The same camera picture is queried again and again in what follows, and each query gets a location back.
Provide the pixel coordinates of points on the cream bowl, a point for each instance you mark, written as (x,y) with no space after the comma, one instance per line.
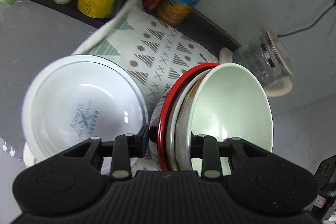
(178,120)
(228,102)

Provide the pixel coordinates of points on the patterned fringed table mat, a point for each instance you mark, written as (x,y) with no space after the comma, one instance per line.
(152,52)

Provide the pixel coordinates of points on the glass electric kettle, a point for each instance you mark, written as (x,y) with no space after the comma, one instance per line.
(271,47)

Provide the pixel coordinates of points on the small white bakery plate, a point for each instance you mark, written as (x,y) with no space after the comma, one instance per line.
(84,108)

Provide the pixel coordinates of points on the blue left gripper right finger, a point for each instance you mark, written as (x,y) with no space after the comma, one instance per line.
(201,143)

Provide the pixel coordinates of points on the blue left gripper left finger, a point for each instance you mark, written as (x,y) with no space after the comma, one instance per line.
(131,145)

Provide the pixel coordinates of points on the red and black bowl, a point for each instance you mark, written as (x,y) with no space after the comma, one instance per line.
(162,111)

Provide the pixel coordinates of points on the large white rimmed plate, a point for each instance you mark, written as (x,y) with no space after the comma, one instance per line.
(28,157)

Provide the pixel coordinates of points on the cream kettle base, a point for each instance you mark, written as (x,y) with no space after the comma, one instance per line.
(274,83)

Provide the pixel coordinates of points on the white Sweet deep plate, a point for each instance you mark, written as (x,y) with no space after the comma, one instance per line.
(39,108)

